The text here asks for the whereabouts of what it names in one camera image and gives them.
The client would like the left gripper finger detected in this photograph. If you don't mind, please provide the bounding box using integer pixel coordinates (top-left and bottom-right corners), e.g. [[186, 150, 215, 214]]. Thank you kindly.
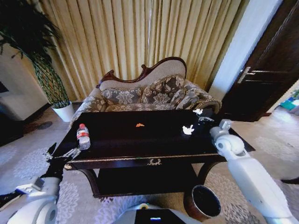
[[46, 142, 58, 161], [61, 147, 82, 160]]

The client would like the round dark trash bin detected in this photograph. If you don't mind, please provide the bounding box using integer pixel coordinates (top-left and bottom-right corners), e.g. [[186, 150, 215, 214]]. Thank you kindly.
[[183, 184, 221, 222]]

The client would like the dark wooden coffee table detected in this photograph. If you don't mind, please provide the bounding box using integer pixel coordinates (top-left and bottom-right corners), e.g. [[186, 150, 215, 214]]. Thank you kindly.
[[52, 109, 256, 199]]

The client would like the white plant pot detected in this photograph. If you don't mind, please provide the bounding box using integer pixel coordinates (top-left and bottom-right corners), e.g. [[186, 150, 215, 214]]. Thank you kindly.
[[51, 100, 75, 123]]

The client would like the floral upholstered sofa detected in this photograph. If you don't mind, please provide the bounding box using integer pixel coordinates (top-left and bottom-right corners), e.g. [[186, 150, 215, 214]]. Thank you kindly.
[[69, 56, 222, 131]]

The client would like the dark round floor disc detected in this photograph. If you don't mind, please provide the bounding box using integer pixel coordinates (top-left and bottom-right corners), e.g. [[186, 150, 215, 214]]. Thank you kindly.
[[37, 121, 53, 130]]

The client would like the white crumpled paper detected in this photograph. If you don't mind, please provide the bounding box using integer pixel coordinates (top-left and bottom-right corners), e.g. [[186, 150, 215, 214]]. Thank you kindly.
[[182, 124, 195, 136]]

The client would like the beige pleated curtain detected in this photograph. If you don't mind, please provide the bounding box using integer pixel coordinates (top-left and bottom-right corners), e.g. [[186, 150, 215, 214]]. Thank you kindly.
[[37, 0, 250, 103]]

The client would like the tall green potted plant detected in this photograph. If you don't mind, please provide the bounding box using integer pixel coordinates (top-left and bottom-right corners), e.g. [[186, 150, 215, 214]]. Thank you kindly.
[[0, 0, 70, 109]]

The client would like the clear plastic water bottle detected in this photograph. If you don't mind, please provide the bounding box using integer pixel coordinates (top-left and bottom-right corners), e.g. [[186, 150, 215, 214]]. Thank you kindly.
[[76, 123, 91, 150]]

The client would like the white low cabinet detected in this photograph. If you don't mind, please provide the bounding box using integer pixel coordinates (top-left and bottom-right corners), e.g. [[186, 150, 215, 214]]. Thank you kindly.
[[0, 43, 50, 121]]

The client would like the dark wooden door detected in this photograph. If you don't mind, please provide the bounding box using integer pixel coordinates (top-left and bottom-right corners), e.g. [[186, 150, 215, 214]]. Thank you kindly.
[[219, 0, 299, 123]]

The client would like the silver door handle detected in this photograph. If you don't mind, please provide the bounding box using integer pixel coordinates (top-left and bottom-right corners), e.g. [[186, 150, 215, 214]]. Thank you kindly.
[[236, 66, 256, 84]]

